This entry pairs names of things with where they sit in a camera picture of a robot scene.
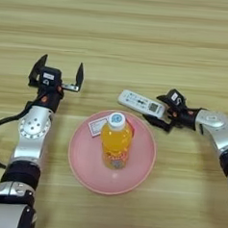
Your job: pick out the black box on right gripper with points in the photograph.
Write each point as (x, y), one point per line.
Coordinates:
(176, 99)

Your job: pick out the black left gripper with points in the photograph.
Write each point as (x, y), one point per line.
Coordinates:
(49, 98)

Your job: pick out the orange juice bottle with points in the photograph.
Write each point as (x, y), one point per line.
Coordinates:
(116, 145)

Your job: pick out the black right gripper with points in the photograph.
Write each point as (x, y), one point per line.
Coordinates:
(183, 117)

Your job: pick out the small red white card box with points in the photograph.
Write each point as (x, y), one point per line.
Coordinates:
(95, 127)

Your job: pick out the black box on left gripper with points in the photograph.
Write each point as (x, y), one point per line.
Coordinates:
(50, 77)

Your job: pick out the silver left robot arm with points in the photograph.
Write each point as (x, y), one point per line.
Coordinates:
(33, 129)

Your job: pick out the pink round plate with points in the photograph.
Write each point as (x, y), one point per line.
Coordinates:
(84, 158)

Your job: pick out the white remote control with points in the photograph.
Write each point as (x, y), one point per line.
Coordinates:
(140, 103)

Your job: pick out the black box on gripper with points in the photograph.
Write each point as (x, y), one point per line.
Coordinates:
(50, 77)
(176, 99)

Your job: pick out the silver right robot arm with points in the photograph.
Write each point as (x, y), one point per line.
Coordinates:
(219, 129)

